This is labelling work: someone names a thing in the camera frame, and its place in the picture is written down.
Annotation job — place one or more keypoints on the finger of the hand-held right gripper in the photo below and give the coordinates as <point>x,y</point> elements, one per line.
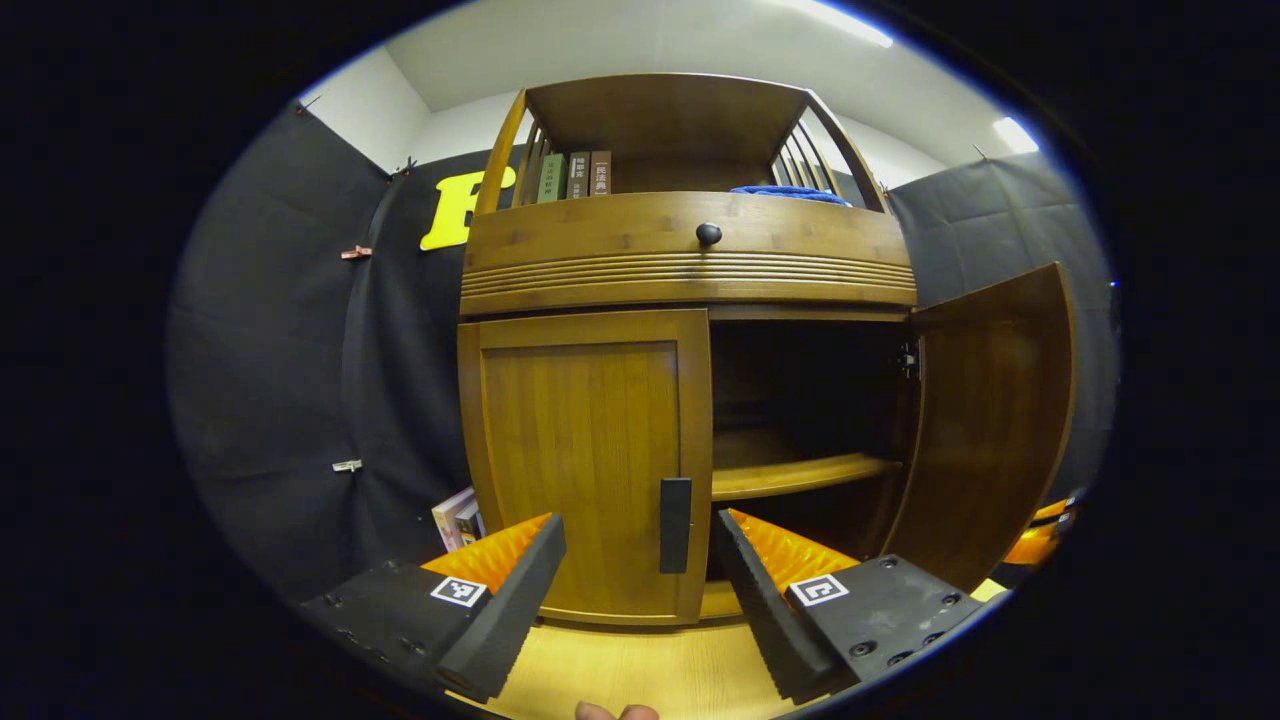
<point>1035,547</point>
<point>1058,508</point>

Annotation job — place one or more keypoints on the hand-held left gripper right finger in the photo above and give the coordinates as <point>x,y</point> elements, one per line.
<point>765,610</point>

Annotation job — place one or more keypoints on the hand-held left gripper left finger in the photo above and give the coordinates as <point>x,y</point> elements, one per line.
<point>515,610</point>

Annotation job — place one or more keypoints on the wooden shoe cabinet door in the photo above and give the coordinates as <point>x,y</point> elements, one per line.
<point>990,420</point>
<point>580,460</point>

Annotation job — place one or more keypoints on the wooden double-door shoe cabinet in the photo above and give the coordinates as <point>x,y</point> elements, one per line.
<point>690,270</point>

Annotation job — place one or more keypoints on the metal door hinge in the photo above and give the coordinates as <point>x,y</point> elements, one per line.
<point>908,360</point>

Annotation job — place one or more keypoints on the wooden cabinet drawer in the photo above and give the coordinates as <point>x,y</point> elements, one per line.
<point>620,250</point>

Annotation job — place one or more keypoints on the dark yellow-label book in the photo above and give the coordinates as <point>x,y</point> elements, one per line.
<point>470,522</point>

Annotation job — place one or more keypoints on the wooden inner shelf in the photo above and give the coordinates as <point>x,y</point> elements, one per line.
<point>790,475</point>

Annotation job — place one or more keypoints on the black backdrop cloth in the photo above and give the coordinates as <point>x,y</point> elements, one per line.
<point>280,380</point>

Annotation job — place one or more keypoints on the black round drawer knob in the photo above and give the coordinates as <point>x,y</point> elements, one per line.
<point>708,233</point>

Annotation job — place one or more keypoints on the red clip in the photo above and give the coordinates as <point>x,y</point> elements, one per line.
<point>355,252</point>

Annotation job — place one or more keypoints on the blue towel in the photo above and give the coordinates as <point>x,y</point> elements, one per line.
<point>790,193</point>

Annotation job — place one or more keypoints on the green book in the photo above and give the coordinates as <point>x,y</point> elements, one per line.
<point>551,178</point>

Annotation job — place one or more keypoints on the dark brown book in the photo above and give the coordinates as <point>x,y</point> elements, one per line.
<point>577,175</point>

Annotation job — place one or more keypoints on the small dark clip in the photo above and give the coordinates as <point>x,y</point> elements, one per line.
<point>405,166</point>

